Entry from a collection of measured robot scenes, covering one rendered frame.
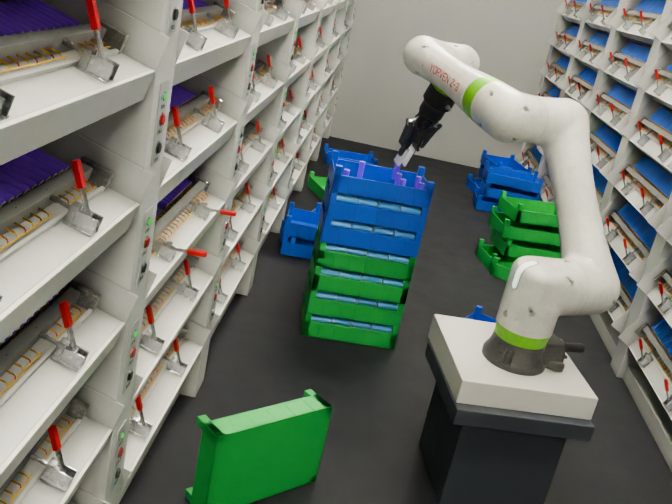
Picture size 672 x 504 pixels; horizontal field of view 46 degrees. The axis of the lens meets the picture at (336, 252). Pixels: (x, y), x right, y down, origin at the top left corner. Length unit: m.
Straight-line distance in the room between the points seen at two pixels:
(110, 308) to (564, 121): 1.17
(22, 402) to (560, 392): 1.18
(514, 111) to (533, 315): 0.47
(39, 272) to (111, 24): 0.39
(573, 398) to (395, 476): 0.47
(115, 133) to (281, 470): 0.91
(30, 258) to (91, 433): 0.47
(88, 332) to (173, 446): 0.78
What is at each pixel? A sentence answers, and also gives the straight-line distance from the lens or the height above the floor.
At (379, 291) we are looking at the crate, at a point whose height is 0.19.
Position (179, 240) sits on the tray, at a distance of 1.61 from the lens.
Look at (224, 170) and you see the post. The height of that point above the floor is 0.61.
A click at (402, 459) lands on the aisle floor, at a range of 2.07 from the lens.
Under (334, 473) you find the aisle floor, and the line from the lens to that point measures 1.95.
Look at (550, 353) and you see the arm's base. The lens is 1.91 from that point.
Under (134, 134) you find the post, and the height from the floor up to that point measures 0.83.
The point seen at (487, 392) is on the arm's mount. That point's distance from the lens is 1.79.
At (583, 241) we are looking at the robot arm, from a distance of 1.93.
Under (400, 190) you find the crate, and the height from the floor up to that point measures 0.52.
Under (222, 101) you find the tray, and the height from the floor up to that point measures 0.77.
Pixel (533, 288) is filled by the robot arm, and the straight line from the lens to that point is 1.78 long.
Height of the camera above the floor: 1.11
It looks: 20 degrees down
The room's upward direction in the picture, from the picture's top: 12 degrees clockwise
